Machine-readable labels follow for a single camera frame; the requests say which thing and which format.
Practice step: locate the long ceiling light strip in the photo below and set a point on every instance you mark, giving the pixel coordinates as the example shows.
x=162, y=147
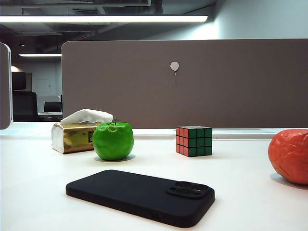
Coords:
x=108, y=19

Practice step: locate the narrow brown desk partition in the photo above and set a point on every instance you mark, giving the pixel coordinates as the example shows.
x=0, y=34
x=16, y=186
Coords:
x=4, y=91

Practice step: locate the wide brown desk partition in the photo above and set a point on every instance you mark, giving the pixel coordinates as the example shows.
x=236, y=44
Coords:
x=216, y=96

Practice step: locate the green apple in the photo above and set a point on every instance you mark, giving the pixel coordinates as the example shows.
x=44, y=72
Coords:
x=113, y=142

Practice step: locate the background laptop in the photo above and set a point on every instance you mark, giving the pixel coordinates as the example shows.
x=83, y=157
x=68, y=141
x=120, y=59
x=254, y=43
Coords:
x=53, y=106

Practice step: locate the white wall hook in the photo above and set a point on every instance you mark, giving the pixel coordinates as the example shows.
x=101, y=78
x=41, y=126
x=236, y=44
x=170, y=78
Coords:
x=174, y=66

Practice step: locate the gold tissue pack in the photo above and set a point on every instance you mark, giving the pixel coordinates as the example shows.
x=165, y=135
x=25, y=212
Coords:
x=72, y=139

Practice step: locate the dark background cabinet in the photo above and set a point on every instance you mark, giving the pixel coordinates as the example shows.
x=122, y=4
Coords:
x=18, y=80

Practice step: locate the white tissue sheet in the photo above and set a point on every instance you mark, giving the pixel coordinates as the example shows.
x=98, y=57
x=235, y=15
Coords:
x=89, y=115

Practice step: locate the orange round fruit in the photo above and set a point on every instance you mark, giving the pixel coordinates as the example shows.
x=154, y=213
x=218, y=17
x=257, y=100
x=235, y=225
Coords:
x=291, y=156

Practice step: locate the black office chair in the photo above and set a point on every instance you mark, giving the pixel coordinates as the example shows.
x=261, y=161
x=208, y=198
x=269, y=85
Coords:
x=24, y=106

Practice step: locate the black smartphone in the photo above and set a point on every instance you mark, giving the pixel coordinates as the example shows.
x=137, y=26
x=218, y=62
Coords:
x=134, y=195

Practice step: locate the short ceiling light strip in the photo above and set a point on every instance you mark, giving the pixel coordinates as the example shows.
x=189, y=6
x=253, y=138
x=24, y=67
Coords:
x=41, y=55

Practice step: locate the Rubik's cube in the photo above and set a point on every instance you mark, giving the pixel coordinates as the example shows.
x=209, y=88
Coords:
x=196, y=142

